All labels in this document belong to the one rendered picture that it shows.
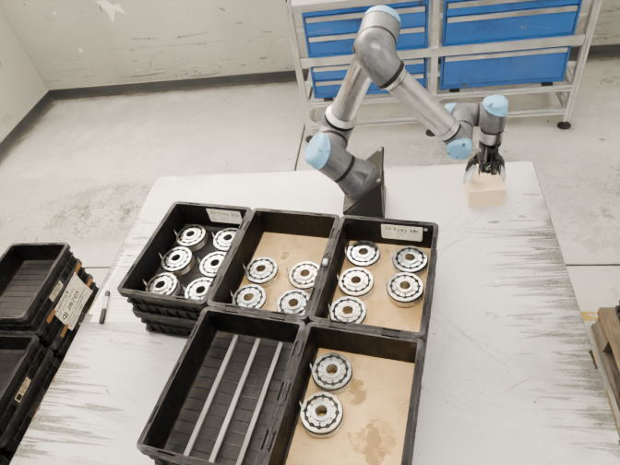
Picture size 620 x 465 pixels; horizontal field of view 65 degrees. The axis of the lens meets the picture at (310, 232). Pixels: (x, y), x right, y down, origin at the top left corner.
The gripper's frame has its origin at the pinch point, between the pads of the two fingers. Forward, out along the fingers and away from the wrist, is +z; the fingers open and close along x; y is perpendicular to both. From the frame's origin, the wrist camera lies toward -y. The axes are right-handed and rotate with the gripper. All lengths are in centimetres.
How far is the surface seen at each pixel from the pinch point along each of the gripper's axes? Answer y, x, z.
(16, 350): 49, -191, 37
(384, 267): 46, -37, -8
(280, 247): 37, -70, -8
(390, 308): 62, -35, -8
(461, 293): 47.3, -13.0, 5.3
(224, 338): 71, -82, -8
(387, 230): 37, -35, -14
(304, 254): 40, -62, -8
